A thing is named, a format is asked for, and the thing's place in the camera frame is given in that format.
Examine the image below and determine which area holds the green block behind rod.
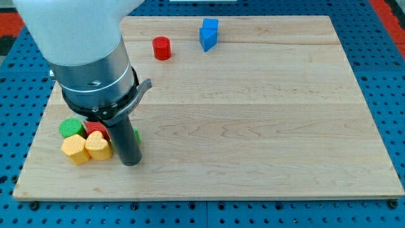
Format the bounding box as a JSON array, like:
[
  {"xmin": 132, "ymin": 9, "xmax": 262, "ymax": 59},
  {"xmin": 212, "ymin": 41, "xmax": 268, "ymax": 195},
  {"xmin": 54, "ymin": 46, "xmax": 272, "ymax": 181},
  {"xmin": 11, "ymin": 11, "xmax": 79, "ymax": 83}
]
[{"xmin": 133, "ymin": 128, "xmax": 142, "ymax": 143}]

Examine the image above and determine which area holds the yellow pentagon block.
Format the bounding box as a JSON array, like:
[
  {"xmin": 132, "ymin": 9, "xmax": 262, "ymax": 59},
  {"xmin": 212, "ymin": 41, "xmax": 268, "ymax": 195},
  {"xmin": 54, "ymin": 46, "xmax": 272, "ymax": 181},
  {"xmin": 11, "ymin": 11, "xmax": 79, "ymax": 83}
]
[{"xmin": 61, "ymin": 134, "xmax": 90, "ymax": 165}]

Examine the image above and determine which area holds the yellow heart block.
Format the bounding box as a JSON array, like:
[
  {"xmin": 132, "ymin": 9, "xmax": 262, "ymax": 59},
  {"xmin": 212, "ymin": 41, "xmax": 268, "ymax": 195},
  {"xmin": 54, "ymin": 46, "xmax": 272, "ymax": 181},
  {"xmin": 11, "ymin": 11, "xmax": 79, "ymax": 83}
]
[{"xmin": 85, "ymin": 131, "xmax": 113, "ymax": 160}]

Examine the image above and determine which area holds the blue triangular block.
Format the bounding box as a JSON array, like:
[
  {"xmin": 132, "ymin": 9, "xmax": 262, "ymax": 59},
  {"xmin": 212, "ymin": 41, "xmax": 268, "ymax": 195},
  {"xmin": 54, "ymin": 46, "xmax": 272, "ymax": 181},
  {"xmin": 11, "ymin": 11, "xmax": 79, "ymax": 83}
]
[{"xmin": 199, "ymin": 28, "xmax": 218, "ymax": 52}]

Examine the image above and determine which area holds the red cylinder block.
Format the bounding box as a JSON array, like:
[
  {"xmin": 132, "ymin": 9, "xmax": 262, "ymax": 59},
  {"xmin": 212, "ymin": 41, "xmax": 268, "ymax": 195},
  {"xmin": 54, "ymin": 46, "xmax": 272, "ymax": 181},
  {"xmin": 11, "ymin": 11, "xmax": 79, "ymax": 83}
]
[{"xmin": 152, "ymin": 36, "xmax": 171, "ymax": 61}]

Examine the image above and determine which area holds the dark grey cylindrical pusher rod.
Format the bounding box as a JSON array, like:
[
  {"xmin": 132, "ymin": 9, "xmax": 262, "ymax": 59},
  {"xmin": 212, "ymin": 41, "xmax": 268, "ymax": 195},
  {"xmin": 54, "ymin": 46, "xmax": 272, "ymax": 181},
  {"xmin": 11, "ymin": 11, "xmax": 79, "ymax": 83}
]
[{"xmin": 106, "ymin": 117, "xmax": 142, "ymax": 166}]

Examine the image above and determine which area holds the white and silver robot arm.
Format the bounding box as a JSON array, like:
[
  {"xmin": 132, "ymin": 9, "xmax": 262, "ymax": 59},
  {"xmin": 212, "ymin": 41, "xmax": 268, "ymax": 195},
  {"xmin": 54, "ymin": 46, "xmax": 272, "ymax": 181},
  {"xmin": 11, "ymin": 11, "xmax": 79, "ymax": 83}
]
[{"xmin": 13, "ymin": 0, "xmax": 152, "ymax": 166}]

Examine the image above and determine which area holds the red textured block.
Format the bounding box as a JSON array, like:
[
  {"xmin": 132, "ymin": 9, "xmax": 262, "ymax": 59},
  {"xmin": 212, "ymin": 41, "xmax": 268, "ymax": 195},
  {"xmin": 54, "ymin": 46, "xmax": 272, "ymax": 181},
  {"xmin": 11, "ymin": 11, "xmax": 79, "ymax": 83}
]
[{"xmin": 84, "ymin": 122, "xmax": 110, "ymax": 141}]

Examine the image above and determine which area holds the green cylinder block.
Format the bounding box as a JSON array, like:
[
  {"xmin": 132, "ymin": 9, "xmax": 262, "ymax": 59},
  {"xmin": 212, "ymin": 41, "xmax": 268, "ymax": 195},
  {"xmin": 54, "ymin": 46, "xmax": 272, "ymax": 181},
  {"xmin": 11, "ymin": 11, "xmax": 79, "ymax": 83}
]
[{"xmin": 59, "ymin": 118, "xmax": 87, "ymax": 138}]

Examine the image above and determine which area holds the wooden board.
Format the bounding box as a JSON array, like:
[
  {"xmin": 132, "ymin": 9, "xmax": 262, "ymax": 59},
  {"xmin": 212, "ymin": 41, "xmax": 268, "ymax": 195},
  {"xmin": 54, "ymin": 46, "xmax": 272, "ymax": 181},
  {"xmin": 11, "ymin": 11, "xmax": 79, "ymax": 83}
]
[{"xmin": 13, "ymin": 16, "xmax": 404, "ymax": 201}]

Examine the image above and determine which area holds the blue cube block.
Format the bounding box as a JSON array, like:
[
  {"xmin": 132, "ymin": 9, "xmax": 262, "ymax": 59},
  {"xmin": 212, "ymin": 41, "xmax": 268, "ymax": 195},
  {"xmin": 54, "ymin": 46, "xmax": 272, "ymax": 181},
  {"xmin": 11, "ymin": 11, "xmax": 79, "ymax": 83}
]
[{"xmin": 202, "ymin": 18, "xmax": 219, "ymax": 30}]

